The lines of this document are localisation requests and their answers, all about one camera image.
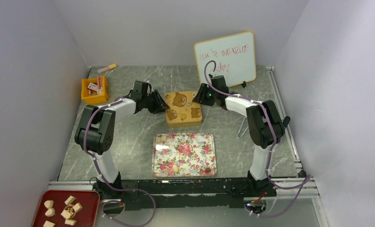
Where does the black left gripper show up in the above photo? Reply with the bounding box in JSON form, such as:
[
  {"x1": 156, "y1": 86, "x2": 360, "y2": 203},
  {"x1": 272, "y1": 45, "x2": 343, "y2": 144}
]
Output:
[{"x1": 142, "y1": 90, "x2": 170, "y2": 115}]

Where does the gold chocolate tin box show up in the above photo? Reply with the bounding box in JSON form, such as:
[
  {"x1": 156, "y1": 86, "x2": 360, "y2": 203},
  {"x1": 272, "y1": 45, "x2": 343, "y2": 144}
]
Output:
[{"x1": 166, "y1": 117, "x2": 203, "y2": 128}]

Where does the silver tin lid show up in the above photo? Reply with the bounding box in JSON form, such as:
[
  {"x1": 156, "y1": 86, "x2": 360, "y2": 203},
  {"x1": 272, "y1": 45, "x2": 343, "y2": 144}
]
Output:
[{"x1": 165, "y1": 91, "x2": 203, "y2": 121}]

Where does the floral rectangular tray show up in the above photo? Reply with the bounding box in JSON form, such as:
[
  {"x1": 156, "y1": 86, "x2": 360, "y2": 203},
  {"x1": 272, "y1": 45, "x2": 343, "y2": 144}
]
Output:
[{"x1": 152, "y1": 133, "x2": 217, "y2": 177}]

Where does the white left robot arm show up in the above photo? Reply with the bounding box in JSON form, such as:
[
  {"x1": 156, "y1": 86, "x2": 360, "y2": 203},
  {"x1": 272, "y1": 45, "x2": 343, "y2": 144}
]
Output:
[{"x1": 74, "y1": 80, "x2": 170, "y2": 199}]

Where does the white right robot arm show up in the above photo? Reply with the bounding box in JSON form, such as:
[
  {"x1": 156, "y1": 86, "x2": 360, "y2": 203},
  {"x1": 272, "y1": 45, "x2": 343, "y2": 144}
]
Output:
[{"x1": 193, "y1": 75, "x2": 286, "y2": 196}]

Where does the whiteboard with red writing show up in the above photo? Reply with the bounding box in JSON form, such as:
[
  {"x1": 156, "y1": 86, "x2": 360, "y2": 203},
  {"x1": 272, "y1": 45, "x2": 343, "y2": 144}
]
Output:
[{"x1": 194, "y1": 31, "x2": 257, "y2": 87}]

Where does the pink yellow marker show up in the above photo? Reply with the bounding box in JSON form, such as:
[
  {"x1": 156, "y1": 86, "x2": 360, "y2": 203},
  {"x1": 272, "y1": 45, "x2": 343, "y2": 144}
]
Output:
[{"x1": 97, "y1": 64, "x2": 117, "y2": 74}]

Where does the yellow plastic bin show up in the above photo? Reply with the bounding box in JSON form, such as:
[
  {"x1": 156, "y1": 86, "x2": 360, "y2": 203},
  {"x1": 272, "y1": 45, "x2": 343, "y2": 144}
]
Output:
[{"x1": 81, "y1": 76, "x2": 109, "y2": 105}]

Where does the red lacquer tray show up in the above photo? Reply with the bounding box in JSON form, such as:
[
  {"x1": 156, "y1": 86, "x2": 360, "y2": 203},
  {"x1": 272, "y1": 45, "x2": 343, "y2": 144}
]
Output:
[{"x1": 32, "y1": 190, "x2": 100, "y2": 227}]

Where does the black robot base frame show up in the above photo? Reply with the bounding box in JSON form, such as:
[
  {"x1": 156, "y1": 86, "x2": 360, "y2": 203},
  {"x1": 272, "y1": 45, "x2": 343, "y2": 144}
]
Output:
[{"x1": 92, "y1": 177, "x2": 277, "y2": 210}]

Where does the aluminium rail frame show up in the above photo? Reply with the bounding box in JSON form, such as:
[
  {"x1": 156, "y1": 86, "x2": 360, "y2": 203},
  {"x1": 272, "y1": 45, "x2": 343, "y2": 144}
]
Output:
[{"x1": 48, "y1": 66, "x2": 329, "y2": 227}]

